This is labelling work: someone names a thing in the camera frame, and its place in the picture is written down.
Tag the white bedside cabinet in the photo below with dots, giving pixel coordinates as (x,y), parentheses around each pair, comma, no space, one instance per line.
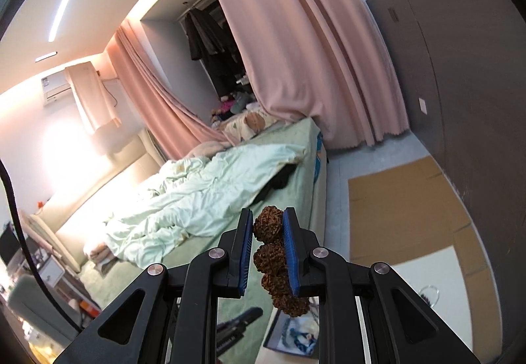
(52,270)

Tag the beige padded headboard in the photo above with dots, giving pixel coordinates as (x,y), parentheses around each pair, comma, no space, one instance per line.
(102,179)

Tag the bed with green sheet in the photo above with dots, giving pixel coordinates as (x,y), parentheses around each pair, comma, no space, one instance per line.
(304,187)

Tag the flat brown cardboard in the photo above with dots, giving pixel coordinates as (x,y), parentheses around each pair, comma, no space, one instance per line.
(394,203)

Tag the light green duvet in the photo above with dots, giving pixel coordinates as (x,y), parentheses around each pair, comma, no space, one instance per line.
(197,191)

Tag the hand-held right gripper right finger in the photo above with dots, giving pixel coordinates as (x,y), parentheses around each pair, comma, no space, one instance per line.
(292,257)

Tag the grey chair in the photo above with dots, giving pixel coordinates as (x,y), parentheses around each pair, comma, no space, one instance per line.
(37,306)

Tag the pink plush toy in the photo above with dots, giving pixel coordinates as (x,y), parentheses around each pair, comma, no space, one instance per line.
(225,105)

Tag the white table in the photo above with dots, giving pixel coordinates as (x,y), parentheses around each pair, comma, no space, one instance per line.
(452,273)

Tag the beige cloth cover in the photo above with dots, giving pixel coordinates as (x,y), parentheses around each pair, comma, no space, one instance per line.
(90,97)

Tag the beige plush cushion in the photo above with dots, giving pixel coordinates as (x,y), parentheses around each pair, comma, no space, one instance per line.
(207,148)

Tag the patterned beige pillow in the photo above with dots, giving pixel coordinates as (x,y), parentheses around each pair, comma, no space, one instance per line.
(246,123)

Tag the wide pink curtain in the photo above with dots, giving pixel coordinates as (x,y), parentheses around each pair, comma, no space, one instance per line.
(308,39)

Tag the grey plush pillow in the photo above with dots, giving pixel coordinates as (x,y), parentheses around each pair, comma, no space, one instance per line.
(242,99)

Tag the white wall outlet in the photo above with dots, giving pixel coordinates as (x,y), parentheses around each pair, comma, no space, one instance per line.
(423,106)

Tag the dark hanging clothes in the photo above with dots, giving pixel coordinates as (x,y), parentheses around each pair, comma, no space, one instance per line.
(201,35)

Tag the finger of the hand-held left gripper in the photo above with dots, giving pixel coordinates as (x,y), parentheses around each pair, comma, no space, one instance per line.
(242,318)

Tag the printed picture board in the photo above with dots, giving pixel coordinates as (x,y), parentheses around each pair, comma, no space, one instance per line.
(296,335)

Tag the narrow pink curtain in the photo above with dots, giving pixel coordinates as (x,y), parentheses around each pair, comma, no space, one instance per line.
(139,92)

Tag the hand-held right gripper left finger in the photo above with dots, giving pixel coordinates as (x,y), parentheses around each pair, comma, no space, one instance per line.
(245,253)

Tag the white air conditioner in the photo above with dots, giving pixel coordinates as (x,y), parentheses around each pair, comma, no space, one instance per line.
(53,86)

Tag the black cloth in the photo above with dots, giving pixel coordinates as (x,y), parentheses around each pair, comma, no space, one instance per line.
(283,179)

